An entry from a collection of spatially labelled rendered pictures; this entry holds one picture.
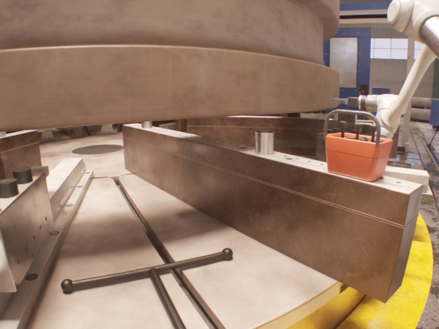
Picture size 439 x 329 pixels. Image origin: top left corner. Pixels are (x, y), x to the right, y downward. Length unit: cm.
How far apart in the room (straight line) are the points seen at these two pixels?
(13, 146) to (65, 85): 149
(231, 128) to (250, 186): 186
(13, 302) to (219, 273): 69
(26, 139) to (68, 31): 152
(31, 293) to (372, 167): 112
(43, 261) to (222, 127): 233
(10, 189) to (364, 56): 600
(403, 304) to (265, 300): 84
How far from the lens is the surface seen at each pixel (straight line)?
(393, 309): 162
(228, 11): 148
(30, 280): 116
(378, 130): 95
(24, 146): 261
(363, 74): 625
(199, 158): 159
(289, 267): 120
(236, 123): 312
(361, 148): 98
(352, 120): 218
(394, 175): 220
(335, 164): 103
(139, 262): 124
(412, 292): 177
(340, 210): 105
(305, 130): 315
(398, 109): 148
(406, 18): 118
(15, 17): 132
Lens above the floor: 95
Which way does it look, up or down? 14 degrees down
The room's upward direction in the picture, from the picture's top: straight up
